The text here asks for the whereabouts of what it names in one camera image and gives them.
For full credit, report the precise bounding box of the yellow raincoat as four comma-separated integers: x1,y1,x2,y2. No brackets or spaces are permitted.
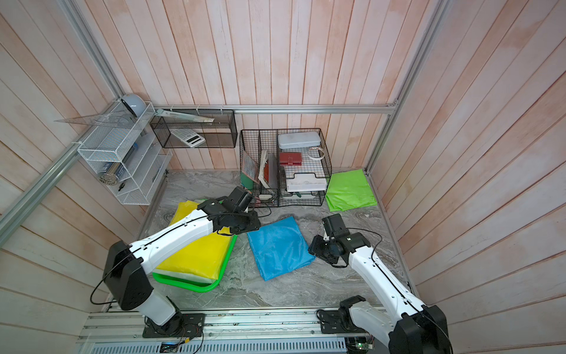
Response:
155,200,235,282

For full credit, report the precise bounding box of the blue raincoat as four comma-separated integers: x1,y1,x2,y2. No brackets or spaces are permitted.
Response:
248,217,315,281

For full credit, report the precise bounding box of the light green raincoat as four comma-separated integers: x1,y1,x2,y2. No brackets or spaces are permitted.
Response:
326,170,378,212

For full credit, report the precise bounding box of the green plastic basket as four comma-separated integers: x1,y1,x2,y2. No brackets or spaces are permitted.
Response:
152,198,238,294

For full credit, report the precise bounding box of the white translucent raincoat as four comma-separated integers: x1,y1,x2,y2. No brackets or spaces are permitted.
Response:
153,269,215,285

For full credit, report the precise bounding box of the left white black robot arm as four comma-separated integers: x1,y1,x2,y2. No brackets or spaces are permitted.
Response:
101,187,261,338

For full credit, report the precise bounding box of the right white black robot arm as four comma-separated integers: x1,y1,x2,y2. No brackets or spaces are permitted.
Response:
308,214,453,353

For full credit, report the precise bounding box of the white paper tray box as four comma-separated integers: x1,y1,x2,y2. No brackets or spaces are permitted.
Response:
286,173,328,193

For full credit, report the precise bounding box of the red wallet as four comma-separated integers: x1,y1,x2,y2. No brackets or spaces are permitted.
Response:
279,152,303,166

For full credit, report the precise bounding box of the white calculator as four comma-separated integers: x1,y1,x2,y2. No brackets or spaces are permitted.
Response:
171,128,206,148

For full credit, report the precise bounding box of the grey pencil case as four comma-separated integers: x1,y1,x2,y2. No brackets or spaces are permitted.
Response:
278,131,321,150

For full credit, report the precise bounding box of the white tape roll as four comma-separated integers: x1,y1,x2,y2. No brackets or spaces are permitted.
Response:
307,146,326,161

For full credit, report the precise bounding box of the rolled silver bundle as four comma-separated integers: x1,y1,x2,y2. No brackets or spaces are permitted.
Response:
98,162,124,186

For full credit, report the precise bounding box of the clear triangle ruler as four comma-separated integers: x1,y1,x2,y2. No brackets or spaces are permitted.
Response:
56,112,136,128

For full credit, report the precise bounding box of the black wire file organizer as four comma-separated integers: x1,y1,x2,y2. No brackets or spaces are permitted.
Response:
239,129,282,207

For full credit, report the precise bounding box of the black wire tray stack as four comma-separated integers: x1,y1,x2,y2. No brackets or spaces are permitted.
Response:
277,128,333,207

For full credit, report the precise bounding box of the black mesh wall basket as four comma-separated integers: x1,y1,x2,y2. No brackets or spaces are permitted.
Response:
150,109,237,149

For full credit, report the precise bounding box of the white wire wall shelf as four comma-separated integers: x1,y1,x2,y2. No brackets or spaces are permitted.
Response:
78,101,172,206

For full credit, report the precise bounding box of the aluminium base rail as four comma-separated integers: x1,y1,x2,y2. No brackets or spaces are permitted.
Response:
77,304,445,354

